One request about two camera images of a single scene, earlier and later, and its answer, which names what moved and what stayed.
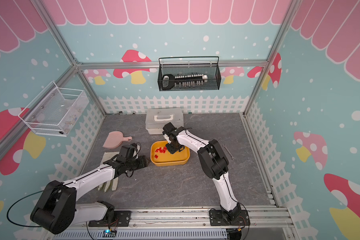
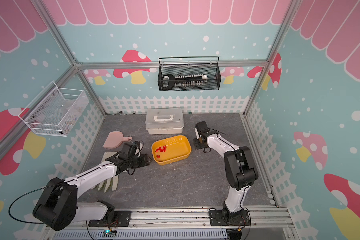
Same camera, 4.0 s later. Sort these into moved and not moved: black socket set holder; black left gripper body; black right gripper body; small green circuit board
Moved: black right gripper body
Not moved: small green circuit board; black left gripper body; black socket set holder
